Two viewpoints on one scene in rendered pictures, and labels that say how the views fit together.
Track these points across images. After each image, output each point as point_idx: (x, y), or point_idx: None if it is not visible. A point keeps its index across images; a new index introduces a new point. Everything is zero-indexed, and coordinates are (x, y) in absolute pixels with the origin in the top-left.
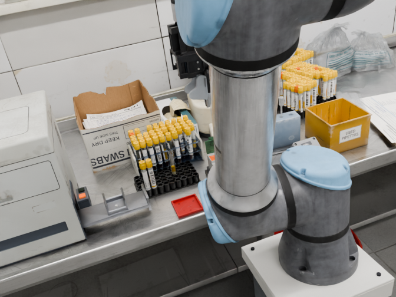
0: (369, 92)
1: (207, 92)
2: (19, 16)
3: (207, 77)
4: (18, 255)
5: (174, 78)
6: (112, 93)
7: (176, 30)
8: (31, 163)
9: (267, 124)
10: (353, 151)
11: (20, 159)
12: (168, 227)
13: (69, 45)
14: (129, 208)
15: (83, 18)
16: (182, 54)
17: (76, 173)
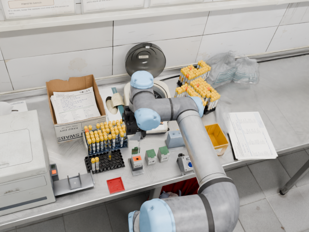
0: (236, 105)
1: (140, 138)
2: None
3: (141, 134)
4: (16, 210)
5: (116, 69)
6: (73, 81)
7: (129, 114)
8: (33, 177)
9: None
10: None
11: (27, 176)
12: (103, 199)
13: (47, 47)
14: (82, 187)
15: (60, 32)
16: (129, 123)
17: (46, 141)
